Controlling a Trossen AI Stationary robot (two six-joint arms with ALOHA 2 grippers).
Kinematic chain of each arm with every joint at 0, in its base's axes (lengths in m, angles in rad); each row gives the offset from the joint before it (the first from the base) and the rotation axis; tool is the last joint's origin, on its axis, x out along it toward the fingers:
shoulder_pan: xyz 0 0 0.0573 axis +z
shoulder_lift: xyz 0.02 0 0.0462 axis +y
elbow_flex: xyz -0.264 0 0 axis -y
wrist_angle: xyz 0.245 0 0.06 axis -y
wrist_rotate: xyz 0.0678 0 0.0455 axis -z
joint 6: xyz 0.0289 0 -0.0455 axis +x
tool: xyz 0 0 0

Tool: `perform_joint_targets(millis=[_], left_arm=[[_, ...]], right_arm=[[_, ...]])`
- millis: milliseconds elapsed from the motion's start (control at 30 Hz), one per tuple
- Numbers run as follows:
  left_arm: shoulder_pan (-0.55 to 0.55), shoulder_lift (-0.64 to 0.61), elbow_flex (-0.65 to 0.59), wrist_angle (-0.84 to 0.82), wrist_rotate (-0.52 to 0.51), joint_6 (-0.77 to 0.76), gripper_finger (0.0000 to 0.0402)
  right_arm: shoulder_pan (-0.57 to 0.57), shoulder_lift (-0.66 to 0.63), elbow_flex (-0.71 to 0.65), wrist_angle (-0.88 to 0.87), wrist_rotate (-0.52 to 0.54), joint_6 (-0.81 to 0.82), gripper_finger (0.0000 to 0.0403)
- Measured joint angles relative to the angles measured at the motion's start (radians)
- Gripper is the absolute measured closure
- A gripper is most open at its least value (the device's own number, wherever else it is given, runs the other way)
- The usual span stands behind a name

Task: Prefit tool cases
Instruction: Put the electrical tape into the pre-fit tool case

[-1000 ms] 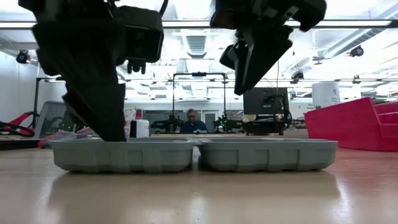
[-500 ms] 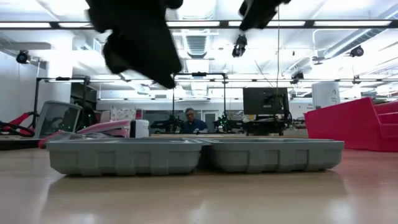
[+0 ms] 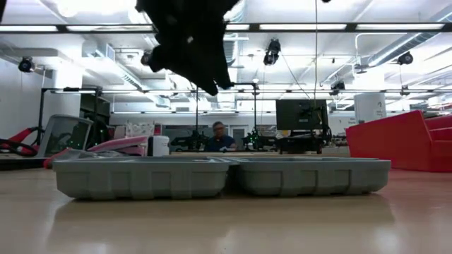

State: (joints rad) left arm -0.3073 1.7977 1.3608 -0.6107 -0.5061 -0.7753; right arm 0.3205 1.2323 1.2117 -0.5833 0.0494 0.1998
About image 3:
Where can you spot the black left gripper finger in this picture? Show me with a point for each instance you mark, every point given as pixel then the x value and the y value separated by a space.
pixel 215 60
pixel 183 63

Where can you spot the black computer monitor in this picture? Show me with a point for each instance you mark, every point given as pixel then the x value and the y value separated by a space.
pixel 300 114

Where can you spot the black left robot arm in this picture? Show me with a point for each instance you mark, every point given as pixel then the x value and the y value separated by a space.
pixel 1 7

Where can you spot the white round column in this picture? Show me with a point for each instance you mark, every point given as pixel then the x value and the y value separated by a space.
pixel 363 106

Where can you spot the red plastic bin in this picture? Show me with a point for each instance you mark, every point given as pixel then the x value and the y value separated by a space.
pixel 388 144

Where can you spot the black desk equipment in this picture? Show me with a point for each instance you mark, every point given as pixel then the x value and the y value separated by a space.
pixel 300 144

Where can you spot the white frame office chair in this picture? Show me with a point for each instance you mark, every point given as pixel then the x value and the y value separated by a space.
pixel 63 134

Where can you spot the pink flat package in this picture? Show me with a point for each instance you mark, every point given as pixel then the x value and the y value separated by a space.
pixel 120 144

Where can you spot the black overhead light bar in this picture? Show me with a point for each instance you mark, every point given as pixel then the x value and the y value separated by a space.
pixel 388 26

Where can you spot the red black equipment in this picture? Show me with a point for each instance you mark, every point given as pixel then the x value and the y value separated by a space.
pixel 21 135

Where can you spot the grey plastic tool case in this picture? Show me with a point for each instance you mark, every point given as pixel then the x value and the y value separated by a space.
pixel 141 180

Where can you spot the person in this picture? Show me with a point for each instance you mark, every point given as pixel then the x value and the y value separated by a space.
pixel 219 143

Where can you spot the small white block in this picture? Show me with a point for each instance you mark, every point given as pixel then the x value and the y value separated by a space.
pixel 160 145

